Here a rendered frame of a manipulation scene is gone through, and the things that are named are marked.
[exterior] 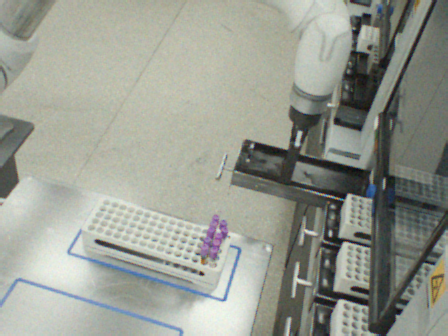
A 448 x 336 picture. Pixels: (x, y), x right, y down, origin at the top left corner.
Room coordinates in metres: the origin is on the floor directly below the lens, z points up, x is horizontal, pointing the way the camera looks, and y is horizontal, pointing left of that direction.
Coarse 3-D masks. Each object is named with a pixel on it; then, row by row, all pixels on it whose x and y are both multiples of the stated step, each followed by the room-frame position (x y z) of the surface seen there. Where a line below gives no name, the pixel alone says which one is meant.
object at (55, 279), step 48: (48, 192) 0.81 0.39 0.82; (96, 192) 0.83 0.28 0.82; (0, 240) 0.65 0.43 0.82; (48, 240) 0.68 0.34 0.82; (240, 240) 0.78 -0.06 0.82; (0, 288) 0.55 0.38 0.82; (48, 288) 0.56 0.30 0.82; (96, 288) 0.58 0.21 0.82; (144, 288) 0.61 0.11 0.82; (192, 288) 0.63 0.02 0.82; (240, 288) 0.65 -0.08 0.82
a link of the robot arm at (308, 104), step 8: (296, 88) 0.99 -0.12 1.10; (296, 96) 0.99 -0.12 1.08; (304, 96) 0.97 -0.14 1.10; (312, 96) 0.97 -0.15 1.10; (320, 96) 0.98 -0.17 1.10; (328, 96) 0.99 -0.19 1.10; (296, 104) 0.98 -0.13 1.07; (304, 104) 0.97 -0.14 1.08; (312, 104) 0.97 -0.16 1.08; (320, 104) 0.98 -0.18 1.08; (304, 112) 0.97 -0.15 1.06; (312, 112) 0.97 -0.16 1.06; (320, 112) 0.98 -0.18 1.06
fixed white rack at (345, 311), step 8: (336, 304) 0.64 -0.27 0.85; (344, 304) 0.63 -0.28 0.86; (352, 304) 0.63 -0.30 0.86; (336, 312) 0.61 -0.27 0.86; (344, 312) 0.62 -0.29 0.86; (352, 312) 0.62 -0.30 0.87; (360, 312) 0.62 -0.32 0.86; (336, 320) 0.59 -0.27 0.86; (344, 320) 0.60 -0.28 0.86; (352, 320) 0.60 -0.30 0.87; (360, 320) 0.60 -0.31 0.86; (336, 328) 0.57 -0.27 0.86; (344, 328) 0.58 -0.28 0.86; (352, 328) 0.58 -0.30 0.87; (360, 328) 0.58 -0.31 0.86
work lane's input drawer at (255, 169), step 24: (264, 144) 1.12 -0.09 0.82; (240, 168) 1.01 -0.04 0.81; (264, 168) 1.04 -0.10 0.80; (312, 168) 1.08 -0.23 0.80; (336, 168) 1.10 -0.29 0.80; (264, 192) 1.00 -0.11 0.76; (288, 192) 0.99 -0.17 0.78; (312, 192) 0.99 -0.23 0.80; (336, 192) 0.99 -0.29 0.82; (360, 192) 1.02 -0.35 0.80
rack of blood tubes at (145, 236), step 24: (96, 216) 0.72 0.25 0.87; (120, 216) 0.73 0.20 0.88; (144, 216) 0.74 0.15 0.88; (168, 216) 0.75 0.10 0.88; (96, 240) 0.70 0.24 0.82; (120, 240) 0.67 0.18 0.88; (144, 240) 0.68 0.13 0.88; (168, 240) 0.69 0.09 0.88; (192, 240) 0.70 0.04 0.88; (144, 264) 0.66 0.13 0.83; (168, 264) 0.67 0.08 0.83; (192, 264) 0.64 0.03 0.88; (216, 264) 0.65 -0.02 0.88
